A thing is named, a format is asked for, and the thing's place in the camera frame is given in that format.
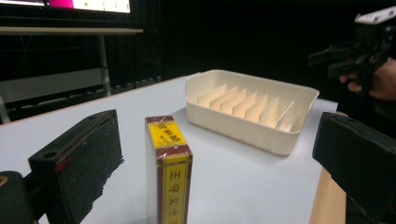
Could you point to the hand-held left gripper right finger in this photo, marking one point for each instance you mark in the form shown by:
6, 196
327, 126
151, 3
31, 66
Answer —
358, 158

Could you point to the cream plastic slotted tray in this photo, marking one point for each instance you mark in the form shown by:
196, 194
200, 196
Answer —
249, 112

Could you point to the monitor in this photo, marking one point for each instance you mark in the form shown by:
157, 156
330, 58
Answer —
67, 5

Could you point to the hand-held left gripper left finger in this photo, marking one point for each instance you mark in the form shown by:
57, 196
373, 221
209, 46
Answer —
84, 161

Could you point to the yellow and brown box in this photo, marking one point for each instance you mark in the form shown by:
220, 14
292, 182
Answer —
169, 161

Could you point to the grey metal-legged table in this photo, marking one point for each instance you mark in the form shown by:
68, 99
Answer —
62, 62

